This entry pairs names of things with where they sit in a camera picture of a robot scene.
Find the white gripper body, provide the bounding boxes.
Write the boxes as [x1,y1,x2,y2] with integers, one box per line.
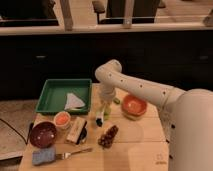
[99,84,116,105]

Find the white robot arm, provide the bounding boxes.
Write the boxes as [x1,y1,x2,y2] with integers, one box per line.
[95,59,213,171]

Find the green plastic cup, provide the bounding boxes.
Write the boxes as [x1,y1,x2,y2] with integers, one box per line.
[104,105,111,120]

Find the green pepper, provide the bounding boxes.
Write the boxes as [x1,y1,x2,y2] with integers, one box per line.
[113,97,121,104]

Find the orange bowl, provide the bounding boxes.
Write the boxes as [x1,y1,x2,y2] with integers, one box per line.
[121,94,147,120]

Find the green plastic tray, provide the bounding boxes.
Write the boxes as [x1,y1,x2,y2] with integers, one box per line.
[36,79,92,115]

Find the white folded paper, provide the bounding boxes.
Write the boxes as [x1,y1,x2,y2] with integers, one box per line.
[64,93,85,110]

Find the brown grape bunch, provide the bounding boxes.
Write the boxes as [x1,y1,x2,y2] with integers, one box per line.
[98,125,118,148]

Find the beige block with black base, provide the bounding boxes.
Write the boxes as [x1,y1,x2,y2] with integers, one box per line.
[66,117,87,145]

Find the dark red bowl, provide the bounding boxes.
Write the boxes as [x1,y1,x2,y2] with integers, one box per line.
[29,122,57,148]

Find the silver fork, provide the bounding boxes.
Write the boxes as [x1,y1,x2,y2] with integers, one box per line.
[55,148,93,160]

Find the blue sponge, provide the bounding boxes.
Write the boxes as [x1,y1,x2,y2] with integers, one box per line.
[32,147,55,166]

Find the black office chair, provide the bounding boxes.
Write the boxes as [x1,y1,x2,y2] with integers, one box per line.
[92,0,166,25]

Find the black cable on floor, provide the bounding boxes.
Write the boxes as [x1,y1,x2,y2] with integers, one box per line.
[0,118,29,145]

